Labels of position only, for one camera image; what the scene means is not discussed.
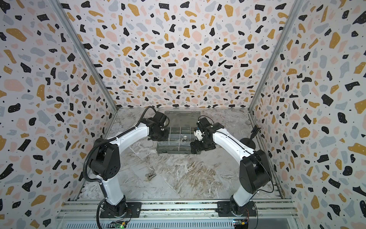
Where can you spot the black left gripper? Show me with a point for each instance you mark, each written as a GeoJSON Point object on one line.
{"type": "Point", "coordinates": [165, 137]}

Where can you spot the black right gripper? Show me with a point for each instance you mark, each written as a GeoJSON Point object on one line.
{"type": "Point", "coordinates": [196, 144]}

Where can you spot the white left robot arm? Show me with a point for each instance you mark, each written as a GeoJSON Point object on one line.
{"type": "Point", "coordinates": [102, 164]}

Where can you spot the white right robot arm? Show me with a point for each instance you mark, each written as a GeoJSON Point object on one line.
{"type": "Point", "coordinates": [254, 169]}

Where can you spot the clear plastic organizer box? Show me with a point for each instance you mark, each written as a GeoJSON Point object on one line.
{"type": "Point", "coordinates": [181, 132]}

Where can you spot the aluminium corner post left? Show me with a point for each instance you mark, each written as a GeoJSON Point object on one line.
{"type": "Point", "coordinates": [57, 8]}

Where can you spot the aluminium corner post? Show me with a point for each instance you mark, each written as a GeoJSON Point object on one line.
{"type": "Point", "coordinates": [287, 27]}
{"type": "Point", "coordinates": [57, 8]}

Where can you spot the aluminium corner post right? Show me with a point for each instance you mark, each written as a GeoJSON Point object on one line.
{"type": "Point", "coordinates": [287, 27]}

